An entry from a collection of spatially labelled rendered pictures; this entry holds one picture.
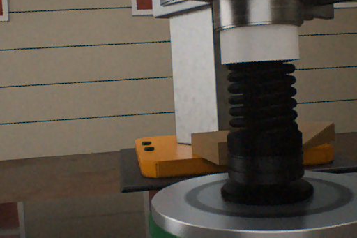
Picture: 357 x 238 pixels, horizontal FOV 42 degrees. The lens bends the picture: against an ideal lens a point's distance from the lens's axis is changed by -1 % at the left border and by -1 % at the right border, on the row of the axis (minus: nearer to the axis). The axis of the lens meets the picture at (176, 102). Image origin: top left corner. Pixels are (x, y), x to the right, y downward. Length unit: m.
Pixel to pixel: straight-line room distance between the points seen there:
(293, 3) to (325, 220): 0.18
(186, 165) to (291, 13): 0.76
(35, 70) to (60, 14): 0.84
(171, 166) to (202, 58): 0.32
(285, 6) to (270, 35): 0.03
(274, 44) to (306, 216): 0.14
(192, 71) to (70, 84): 5.37
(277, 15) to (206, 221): 0.18
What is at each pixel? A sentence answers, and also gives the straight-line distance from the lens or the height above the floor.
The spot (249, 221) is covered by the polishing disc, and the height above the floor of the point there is 0.86.
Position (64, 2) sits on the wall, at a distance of 6.72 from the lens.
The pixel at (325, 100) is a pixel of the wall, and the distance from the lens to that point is 7.34.
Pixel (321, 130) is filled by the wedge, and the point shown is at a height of 0.82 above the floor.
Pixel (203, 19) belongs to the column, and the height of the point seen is 1.12.
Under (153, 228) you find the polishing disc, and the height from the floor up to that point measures 0.85.
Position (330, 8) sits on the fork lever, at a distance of 0.65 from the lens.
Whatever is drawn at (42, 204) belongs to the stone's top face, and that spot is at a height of 0.80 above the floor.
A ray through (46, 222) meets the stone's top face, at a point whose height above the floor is 0.80.
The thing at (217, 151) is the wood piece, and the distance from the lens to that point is 1.02.
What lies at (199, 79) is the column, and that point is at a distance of 1.28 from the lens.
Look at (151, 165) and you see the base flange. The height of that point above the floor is 0.77.
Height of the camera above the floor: 0.97
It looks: 3 degrees down
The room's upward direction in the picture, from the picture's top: 3 degrees counter-clockwise
